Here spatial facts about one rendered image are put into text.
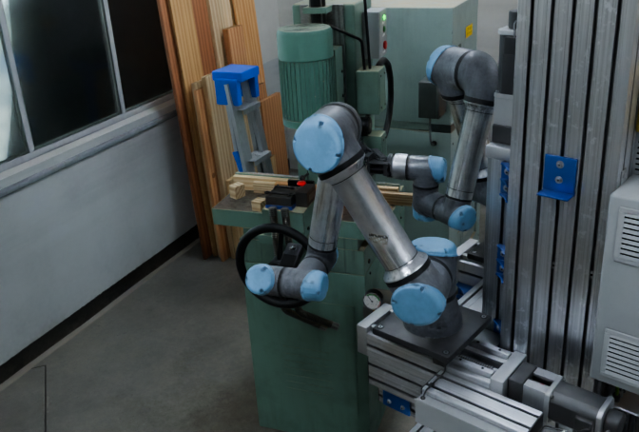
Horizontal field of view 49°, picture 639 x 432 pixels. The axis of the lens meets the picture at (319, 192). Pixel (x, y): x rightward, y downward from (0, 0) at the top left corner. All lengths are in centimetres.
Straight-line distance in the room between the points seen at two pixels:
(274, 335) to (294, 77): 92
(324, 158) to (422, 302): 39
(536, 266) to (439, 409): 41
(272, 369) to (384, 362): 77
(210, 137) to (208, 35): 59
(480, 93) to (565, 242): 46
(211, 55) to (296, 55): 187
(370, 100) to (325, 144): 93
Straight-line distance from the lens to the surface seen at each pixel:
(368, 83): 239
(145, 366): 324
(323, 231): 175
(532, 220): 173
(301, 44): 216
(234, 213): 235
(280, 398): 268
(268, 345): 256
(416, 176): 202
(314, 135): 149
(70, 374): 331
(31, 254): 330
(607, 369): 178
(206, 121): 373
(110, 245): 366
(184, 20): 376
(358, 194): 153
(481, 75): 191
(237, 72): 315
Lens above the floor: 182
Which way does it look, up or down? 22 degrees down
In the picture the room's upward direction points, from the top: 3 degrees counter-clockwise
